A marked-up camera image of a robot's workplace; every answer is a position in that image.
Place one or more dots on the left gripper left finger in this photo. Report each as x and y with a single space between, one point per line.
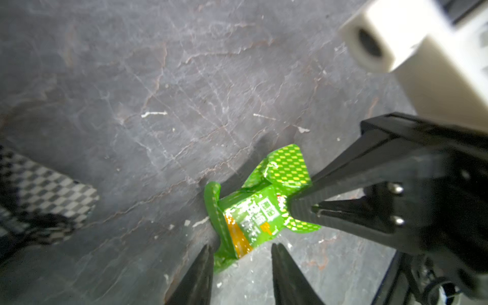
196 286

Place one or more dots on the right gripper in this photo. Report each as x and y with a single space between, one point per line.
412 174

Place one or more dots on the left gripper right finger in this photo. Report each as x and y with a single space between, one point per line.
290 285

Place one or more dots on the green cookie pack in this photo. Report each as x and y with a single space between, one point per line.
258 211

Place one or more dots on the black cookie pack right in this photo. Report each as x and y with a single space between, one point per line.
39 206

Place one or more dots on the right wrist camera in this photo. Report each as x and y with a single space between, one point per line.
437 50

